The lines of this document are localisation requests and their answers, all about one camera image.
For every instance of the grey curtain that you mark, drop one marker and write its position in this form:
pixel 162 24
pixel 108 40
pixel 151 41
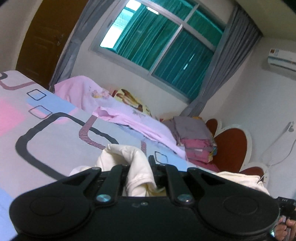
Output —
pixel 90 15
pixel 238 40

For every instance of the brown wooden door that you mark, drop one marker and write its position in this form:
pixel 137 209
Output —
pixel 46 38

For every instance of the patterned grey blue bedsheet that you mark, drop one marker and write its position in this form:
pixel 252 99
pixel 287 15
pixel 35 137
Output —
pixel 43 138

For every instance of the yellow patterned pillow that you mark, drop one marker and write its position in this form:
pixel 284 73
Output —
pixel 123 95

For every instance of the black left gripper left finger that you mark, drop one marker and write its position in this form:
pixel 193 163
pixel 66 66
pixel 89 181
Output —
pixel 110 189

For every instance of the pink blanket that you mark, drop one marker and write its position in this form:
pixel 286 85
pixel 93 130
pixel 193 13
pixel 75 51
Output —
pixel 87 95

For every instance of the white quilted duvet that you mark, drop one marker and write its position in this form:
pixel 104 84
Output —
pixel 140 180

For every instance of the red heart-shaped headboard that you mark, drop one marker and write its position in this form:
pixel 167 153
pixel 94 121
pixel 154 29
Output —
pixel 234 150

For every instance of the stack of folded bedding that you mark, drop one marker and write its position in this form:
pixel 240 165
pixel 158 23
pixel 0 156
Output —
pixel 195 138

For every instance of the grey right curtain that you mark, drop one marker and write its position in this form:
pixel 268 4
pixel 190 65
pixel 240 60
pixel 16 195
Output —
pixel 238 40

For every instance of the person's right hand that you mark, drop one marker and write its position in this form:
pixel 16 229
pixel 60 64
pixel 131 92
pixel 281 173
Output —
pixel 285 230

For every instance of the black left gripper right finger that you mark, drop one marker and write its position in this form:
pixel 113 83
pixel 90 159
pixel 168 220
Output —
pixel 168 176

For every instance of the grey left curtain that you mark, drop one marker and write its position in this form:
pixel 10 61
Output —
pixel 90 15

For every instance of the white air conditioner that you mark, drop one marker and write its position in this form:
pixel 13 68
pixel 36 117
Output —
pixel 285 60

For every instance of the window with teal curtain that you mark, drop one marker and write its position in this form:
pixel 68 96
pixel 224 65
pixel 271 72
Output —
pixel 169 43

